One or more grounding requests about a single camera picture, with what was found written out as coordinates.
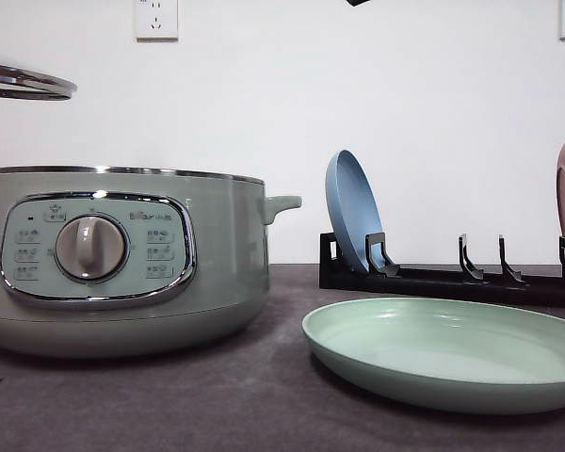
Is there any glass pot lid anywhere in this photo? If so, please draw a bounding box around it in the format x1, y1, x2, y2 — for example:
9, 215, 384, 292
0, 64, 77, 101

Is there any green plate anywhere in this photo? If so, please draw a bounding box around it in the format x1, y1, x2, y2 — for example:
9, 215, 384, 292
302, 297, 565, 414

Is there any black plate rack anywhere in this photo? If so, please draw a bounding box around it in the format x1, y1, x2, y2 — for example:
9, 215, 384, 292
320, 232, 565, 307

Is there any gray table mat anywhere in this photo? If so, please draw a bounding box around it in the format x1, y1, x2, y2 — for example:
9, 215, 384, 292
0, 264, 565, 452

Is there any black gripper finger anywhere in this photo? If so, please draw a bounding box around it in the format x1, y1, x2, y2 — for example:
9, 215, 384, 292
346, 0, 370, 7

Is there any blue plate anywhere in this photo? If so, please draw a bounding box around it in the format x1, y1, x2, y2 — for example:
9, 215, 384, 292
325, 150, 385, 273

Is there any white wall socket left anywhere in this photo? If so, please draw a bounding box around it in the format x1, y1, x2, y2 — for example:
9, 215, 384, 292
134, 0, 178, 43

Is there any green electric steamer pot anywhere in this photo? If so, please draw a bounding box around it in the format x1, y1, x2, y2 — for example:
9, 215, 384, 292
0, 167, 302, 359

